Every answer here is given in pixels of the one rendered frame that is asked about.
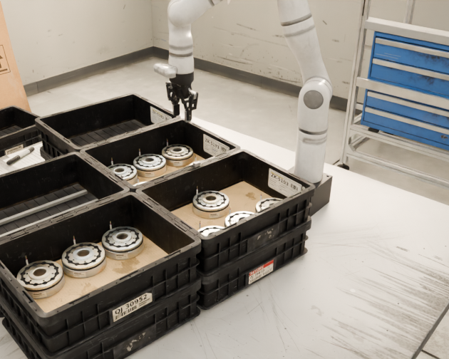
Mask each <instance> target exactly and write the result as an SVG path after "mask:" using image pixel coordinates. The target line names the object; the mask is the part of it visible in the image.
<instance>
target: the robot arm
mask: <svg viewBox="0 0 449 359"><path fill-rule="evenodd" d="M221 1H223V0H172V1H171V2H170V3H169V4H168V7H167V19H168V28H169V61H168V64H160V63H156V64H155V65H154V66H153V68H154V71H155V72H156V73H159V74H160V75H162V76H165V77H167V78H169V81H168V82H166V83H165V84H166V89H167V99H168V100H169V101H171V103H172V108H173V109H172V111H173V115H174V116H178V115H179V114H180V104H179V102H180V99H181V102H182V104H183V105H184V108H185V122H186V123H188V122H190V121H191V120H192V110H196V109H197V100H198V95H199V94H198V92H194V91H192V86H191V84H192V82H193V80H194V58H193V42H192V34H191V23H193V22H194V21H196V20H197V19H198V18H199V17H201V15H203V13H204V12H206V11H207V10H208V9H210V8H212V7H213V6H215V5H216V4H218V3H220V2H221ZM277 6H278V12H279V20H280V24H281V26H282V31H283V34H284V37H285V40H286V42H287V45H288V47H289V48H290V50H291V52H292V53H293V54H294V56H295V58H296V59H297V61H298V64H299V67H300V70H301V76H302V80H303V85H304V86H303V87H302V89H301V91H300V93H299V102H298V113H297V121H298V130H297V139H296V154H295V163H294V174H295V175H297V176H299V177H301V178H303V179H305V180H307V181H309V182H311V183H317V182H319V181H321V179H322V175H323V172H324V160H325V154H326V137H327V130H328V124H329V123H328V114H329V102H330V100H331V97H332V95H333V86H332V84H331V80H330V78H329V75H328V73H327V71H326V68H325V65H324V62H323V60H322V57H321V51H320V47H319V40H318V37H317V34H316V28H315V25H314V20H313V17H312V14H311V10H310V8H309V3H308V1H307V0H277ZM170 93H172V96H170ZM187 98H189V99H188V100H185V99H187ZM187 103H189V105H188V106H187ZM192 104H194V105H193V106H192Z"/></svg>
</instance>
